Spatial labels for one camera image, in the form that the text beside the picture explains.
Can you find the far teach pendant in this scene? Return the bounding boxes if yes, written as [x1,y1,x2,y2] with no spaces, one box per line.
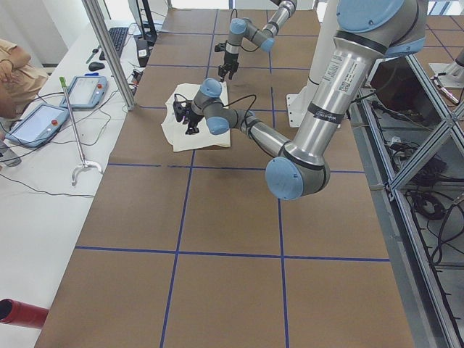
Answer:
[59,75,108,109]

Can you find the aluminium frame rail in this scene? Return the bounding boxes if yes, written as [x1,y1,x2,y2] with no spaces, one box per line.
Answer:
[349,56,463,347]

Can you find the red fire extinguisher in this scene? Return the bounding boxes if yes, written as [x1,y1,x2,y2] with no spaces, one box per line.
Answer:
[1,299,49,329]

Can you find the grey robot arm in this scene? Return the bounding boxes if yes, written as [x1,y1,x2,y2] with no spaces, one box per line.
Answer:
[215,0,297,82]
[173,1,428,200]

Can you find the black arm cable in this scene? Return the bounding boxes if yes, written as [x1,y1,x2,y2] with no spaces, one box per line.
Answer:
[217,94,257,124]

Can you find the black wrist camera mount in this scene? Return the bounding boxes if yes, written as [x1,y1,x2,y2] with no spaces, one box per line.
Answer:
[173,101,191,124]
[214,42,226,53]

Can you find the aluminium frame post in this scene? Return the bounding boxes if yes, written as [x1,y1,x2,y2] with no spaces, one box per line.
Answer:
[81,0,135,111]

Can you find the grabber reach tool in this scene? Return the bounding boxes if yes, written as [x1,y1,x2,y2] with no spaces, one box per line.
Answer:
[59,76,103,186]

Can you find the cream long-sleeve cat shirt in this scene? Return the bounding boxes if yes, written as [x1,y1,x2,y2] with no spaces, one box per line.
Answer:
[160,81,232,153]

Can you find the seated person beige shirt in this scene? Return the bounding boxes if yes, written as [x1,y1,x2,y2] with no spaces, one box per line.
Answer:
[1,39,49,120]

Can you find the black computer mouse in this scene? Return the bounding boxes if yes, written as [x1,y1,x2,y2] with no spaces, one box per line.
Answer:
[88,62,105,72]

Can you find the black keyboard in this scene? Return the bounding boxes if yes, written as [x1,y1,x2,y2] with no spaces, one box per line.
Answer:
[108,27,128,57]

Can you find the teach pendant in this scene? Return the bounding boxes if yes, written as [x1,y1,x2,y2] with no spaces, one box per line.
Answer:
[59,75,108,109]
[6,103,69,148]

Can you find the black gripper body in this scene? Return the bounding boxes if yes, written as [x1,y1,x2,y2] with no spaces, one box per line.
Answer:
[218,51,239,80]
[183,111,202,135]

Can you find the near teach pendant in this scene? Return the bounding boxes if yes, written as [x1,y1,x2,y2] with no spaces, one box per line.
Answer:
[6,103,69,148]

